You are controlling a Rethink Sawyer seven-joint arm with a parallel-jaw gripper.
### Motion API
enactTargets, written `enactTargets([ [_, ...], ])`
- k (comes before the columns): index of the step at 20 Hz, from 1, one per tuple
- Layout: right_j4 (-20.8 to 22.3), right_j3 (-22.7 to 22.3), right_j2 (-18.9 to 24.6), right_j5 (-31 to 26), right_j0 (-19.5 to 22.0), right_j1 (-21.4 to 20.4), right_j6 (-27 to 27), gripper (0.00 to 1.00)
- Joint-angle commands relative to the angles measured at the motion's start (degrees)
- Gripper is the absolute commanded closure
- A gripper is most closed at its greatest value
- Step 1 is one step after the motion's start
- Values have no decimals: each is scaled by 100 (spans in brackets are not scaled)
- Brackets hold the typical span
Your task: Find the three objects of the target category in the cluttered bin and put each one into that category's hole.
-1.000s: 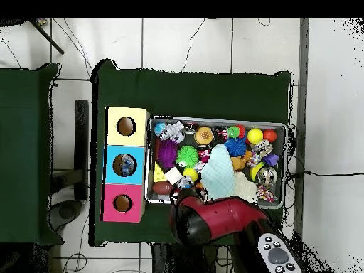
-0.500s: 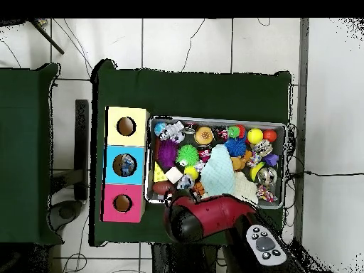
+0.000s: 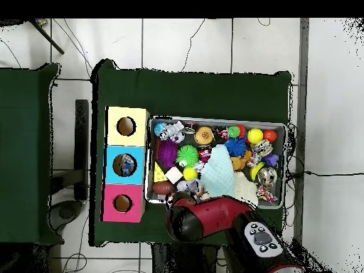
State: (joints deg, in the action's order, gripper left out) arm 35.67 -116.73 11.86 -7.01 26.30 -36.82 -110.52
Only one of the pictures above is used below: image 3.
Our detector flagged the clear blue wrapper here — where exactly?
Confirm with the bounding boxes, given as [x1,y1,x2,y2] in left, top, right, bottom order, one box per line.
[185,178,204,198]

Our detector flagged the mint green waffle cloth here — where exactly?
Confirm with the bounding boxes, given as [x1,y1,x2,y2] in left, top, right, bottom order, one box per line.
[200,144,236,198]

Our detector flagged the crushed clear plastic bottle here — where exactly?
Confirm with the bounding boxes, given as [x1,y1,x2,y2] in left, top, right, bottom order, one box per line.
[120,154,137,176]

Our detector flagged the cream waffle cloth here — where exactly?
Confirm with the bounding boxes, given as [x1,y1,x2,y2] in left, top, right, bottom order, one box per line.
[234,171,259,207]

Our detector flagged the wooden box three holes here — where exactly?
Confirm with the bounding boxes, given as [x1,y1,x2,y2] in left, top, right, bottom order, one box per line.
[100,106,151,223]

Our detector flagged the green spiky rubber ball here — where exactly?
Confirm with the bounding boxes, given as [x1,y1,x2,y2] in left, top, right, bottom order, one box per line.
[175,144,200,168]

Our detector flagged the purple spiky ball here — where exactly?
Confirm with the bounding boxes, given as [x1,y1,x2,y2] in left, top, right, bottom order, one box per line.
[156,139,179,168]

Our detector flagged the silver toy robot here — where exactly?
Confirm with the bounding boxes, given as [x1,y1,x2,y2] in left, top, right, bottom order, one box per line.
[159,120,186,144]

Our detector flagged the plain wooden cube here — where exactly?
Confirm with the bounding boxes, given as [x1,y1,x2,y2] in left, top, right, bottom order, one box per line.
[164,166,184,185]

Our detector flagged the blue globe ball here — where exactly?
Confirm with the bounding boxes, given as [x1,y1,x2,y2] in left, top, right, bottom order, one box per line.
[153,122,167,137]

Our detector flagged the small brown football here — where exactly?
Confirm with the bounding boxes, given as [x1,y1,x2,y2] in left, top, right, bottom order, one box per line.
[151,181,176,196]

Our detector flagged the blue spiky rubber ball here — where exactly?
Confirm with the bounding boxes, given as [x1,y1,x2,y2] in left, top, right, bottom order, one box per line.
[224,138,247,158]

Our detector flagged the dark green table cloth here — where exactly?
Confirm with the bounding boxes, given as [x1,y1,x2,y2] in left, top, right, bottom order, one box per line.
[89,58,292,252]

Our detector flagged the smooth yellow ball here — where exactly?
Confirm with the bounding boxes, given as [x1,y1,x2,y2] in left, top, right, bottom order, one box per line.
[246,127,264,145]

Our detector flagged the dark green side table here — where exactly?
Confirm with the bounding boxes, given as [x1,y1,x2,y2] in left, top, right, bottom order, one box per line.
[0,63,62,245]

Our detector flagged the black tripod leg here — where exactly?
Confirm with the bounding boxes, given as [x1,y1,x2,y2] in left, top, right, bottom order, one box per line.
[28,18,65,55]

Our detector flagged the shallow wire mesh bin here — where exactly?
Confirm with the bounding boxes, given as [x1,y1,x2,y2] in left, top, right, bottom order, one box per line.
[144,115,287,210]

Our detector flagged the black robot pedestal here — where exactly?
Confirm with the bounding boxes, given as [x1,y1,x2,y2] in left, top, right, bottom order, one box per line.
[151,243,228,273]

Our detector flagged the black floor cable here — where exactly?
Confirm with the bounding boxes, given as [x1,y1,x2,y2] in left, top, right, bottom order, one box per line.
[287,169,364,178]

